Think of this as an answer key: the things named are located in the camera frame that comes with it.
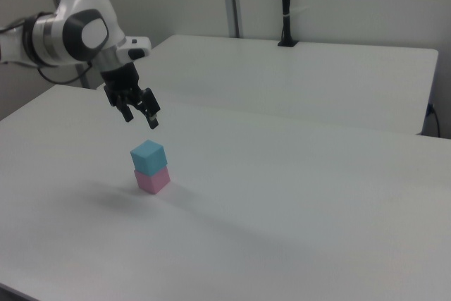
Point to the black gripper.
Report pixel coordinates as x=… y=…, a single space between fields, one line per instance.
x=121 y=80

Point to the pink cube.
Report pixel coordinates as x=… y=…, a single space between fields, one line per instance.
x=153 y=183

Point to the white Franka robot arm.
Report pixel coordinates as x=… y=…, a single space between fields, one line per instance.
x=84 y=33

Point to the white side table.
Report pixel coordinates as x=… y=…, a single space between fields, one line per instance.
x=282 y=79

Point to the blue cube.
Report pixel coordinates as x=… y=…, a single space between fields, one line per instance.
x=148 y=158

